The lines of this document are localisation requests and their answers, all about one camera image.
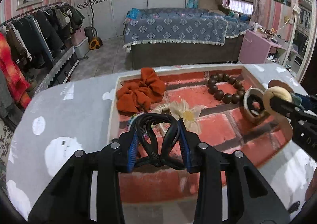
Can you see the rainbow beaded hair clip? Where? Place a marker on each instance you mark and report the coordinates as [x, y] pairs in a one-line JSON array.
[[138, 127]]

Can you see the plush burger hair clip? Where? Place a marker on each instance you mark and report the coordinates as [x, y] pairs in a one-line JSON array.
[[279, 89]]

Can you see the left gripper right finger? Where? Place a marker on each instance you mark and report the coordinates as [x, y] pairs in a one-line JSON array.
[[231, 189]]

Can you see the grey polar bear bedsheet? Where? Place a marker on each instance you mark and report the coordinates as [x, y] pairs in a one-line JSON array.
[[66, 118]]

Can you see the blue patterned bed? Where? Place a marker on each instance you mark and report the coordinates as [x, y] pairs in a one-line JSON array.
[[179, 36]]

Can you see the small black bow clip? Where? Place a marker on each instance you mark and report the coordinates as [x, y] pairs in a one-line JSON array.
[[294, 207]]

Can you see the cream flower scrunchie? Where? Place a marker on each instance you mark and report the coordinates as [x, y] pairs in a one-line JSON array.
[[182, 110]]

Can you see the orange fabric scrunchie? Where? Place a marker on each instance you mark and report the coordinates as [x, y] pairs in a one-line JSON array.
[[135, 97]]

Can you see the person right hand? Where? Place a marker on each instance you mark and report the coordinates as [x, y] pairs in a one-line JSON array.
[[312, 187]]

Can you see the brick pattern jewelry tray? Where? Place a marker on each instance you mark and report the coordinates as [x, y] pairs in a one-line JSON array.
[[226, 127]]

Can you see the pink side table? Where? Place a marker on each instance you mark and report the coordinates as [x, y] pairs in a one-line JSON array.
[[255, 48]]

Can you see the white standing mirror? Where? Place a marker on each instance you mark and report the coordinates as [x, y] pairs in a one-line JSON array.
[[303, 39]]

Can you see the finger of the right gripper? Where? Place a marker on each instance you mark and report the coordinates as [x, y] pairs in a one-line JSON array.
[[308, 102], [291, 111]]

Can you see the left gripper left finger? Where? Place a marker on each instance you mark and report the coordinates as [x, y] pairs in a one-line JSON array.
[[67, 198]]

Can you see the clothes rack with garments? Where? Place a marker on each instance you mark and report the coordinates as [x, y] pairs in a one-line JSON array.
[[38, 51]]

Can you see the garment steamer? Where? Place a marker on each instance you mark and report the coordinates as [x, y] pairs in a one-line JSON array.
[[96, 42]]

